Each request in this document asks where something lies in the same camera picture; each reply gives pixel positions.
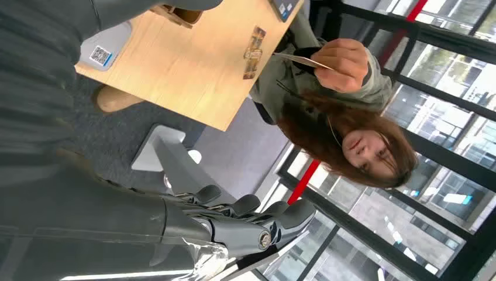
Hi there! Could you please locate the person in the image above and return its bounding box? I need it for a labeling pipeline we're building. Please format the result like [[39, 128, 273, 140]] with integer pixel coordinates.
[[250, 8, 419, 190]]

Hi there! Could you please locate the scenic picture card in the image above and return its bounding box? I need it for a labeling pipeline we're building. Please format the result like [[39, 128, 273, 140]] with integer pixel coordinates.
[[243, 48, 263, 81], [249, 26, 267, 52]]

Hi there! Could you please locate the person's beige shoe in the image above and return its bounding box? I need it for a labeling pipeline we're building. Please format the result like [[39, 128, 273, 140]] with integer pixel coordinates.
[[91, 84, 145, 114]]

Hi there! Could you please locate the wooden card organizer box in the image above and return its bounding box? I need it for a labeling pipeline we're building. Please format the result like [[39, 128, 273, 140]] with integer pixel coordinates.
[[150, 3, 205, 30]]

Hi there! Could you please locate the white card reader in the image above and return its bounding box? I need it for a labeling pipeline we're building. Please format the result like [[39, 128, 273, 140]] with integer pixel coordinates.
[[77, 21, 133, 73]]

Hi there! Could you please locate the grey laptop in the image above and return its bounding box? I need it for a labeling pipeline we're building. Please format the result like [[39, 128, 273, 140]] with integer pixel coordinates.
[[269, 0, 304, 22]]

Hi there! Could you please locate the dark grey rug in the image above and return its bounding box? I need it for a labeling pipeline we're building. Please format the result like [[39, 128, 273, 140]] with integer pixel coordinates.
[[64, 73, 207, 191]]

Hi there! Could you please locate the grey kiosk stand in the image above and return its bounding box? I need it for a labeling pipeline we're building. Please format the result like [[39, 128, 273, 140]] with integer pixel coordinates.
[[130, 124, 238, 204]]

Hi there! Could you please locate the black window frame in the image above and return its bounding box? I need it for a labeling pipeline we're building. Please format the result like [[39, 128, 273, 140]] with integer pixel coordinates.
[[277, 0, 496, 281]]

